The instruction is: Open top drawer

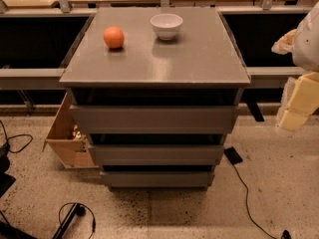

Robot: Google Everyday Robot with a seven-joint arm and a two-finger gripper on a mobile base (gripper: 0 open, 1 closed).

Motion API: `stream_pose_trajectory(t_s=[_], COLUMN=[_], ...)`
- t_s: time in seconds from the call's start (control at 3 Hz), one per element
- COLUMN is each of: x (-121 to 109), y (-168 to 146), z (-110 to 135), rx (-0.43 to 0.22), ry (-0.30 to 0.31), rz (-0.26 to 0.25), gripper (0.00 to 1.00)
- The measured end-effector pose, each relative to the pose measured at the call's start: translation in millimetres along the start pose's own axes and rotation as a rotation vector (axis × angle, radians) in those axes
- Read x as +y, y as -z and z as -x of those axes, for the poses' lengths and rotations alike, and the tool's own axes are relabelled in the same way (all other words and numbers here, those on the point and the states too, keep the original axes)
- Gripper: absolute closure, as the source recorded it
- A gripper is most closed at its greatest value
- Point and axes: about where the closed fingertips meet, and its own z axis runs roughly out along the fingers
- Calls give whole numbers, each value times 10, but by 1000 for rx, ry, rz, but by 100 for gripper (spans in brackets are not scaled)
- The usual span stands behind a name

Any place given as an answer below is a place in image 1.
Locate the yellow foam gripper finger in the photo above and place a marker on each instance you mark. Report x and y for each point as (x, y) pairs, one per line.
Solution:
(300, 99)

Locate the black power adapter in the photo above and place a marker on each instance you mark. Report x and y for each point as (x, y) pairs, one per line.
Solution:
(233, 156)

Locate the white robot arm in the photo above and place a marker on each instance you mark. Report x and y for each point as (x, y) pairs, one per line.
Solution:
(303, 44)

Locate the white ceramic bowl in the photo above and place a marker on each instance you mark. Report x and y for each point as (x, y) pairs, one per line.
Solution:
(166, 25)

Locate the black tripod leg with cable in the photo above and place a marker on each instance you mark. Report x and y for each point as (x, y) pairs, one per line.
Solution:
(75, 209)

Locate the grey top drawer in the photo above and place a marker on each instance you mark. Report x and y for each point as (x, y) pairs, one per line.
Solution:
(129, 119)

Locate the grey bottom drawer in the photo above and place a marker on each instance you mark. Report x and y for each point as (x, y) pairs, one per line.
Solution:
(157, 179)

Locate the orange fruit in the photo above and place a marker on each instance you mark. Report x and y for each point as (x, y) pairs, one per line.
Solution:
(114, 37)

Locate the brown cardboard box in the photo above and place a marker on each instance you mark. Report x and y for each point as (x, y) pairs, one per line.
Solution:
(73, 152)

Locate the grey drawer cabinet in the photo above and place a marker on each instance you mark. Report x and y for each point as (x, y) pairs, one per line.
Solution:
(198, 68)

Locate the grey drawer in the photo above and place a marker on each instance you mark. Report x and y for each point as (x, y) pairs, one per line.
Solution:
(129, 119)
(157, 179)
(156, 154)

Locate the grey middle drawer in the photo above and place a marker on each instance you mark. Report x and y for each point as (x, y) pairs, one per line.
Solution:
(156, 154)

